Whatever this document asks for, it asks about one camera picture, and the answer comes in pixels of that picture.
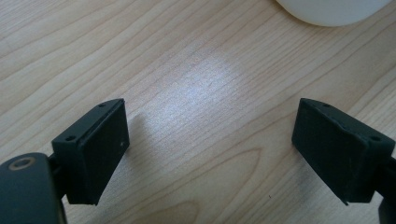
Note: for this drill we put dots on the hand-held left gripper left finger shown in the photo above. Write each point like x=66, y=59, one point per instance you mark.
x=90, y=155

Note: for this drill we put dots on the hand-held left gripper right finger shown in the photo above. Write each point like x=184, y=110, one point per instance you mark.
x=336, y=152

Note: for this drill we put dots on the white round container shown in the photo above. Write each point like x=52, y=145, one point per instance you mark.
x=333, y=11

